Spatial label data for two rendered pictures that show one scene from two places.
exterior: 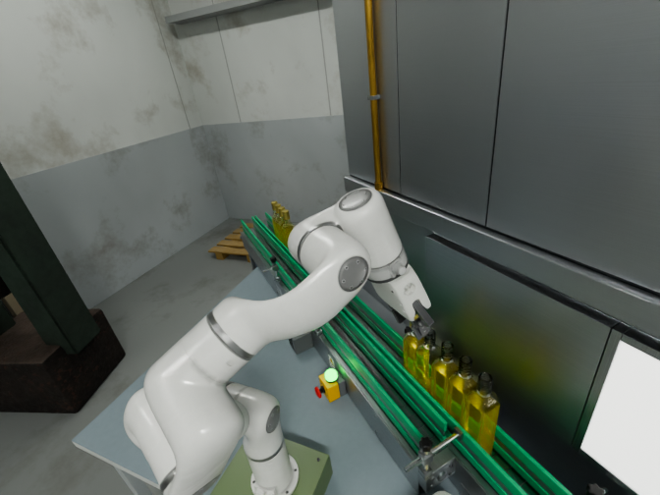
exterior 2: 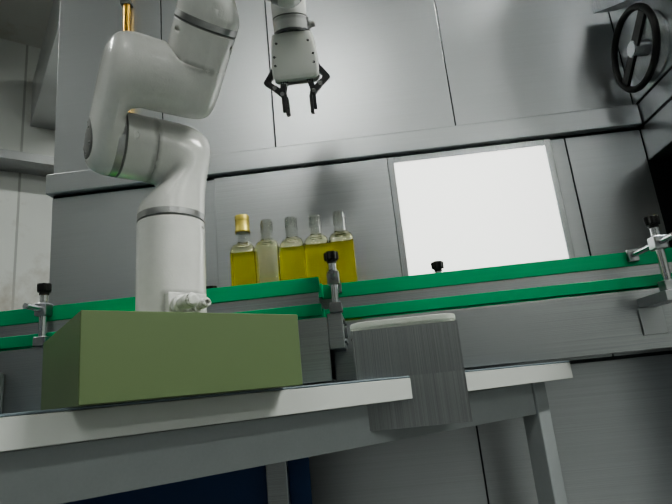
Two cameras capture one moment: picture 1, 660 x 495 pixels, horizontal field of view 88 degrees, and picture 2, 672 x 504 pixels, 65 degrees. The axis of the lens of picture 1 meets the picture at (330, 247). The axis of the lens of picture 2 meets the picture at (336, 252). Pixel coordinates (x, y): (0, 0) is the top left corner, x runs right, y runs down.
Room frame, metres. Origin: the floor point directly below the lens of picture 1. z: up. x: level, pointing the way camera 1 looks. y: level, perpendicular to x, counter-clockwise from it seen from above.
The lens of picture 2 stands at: (-0.01, 0.77, 0.74)
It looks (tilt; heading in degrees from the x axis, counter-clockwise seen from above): 14 degrees up; 296
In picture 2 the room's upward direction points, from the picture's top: 6 degrees counter-clockwise
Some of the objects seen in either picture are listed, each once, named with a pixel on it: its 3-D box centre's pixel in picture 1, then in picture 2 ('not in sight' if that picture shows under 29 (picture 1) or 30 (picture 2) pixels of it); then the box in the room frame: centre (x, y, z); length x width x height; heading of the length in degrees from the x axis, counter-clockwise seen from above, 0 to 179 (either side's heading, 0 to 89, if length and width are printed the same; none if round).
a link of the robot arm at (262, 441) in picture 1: (253, 419); (165, 173); (0.53, 0.23, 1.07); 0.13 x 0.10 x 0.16; 63
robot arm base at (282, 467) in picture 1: (267, 467); (176, 274); (0.51, 0.23, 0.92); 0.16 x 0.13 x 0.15; 159
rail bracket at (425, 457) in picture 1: (433, 452); (334, 284); (0.47, -0.18, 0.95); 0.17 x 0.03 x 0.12; 114
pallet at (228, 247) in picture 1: (267, 242); not in sight; (3.60, 0.71, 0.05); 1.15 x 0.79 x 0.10; 63
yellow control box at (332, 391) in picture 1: (332, 385); not in sight; (0.84, 0.06, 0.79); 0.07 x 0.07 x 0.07; 24
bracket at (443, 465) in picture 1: (437, 470); (338, 332); (0.48, -0.19, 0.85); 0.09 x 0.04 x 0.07; 114
